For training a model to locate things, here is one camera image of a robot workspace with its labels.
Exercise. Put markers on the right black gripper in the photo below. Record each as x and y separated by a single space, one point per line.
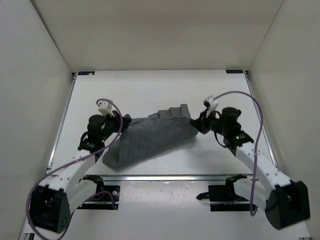
201 123

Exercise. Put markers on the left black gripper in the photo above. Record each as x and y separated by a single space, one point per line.
117 118

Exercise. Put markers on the grey pleated skirt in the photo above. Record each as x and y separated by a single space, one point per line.
151 136

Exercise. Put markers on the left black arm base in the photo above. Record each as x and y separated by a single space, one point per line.
106 195

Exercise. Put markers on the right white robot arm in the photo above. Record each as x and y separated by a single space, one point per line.
284 201

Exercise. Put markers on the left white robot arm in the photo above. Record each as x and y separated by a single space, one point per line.
56 197

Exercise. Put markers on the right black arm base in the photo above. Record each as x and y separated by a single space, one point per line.
223 198

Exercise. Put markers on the left blue corner sticker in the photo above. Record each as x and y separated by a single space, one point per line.
86 73

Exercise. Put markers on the blue corner sticker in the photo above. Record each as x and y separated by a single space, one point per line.
86 73
234 71

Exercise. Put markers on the right blue corner sticker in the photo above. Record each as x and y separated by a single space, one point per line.
234 71

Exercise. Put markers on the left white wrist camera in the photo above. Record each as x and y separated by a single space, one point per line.
105 108

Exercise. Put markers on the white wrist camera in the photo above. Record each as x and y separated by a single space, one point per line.
211 105
105 108

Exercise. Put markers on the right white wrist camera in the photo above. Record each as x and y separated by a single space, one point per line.
211 105

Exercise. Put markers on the front aluminium rail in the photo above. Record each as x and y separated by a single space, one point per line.
164 178

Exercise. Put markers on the left aluminium table rail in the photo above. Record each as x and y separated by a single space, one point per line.
61 123

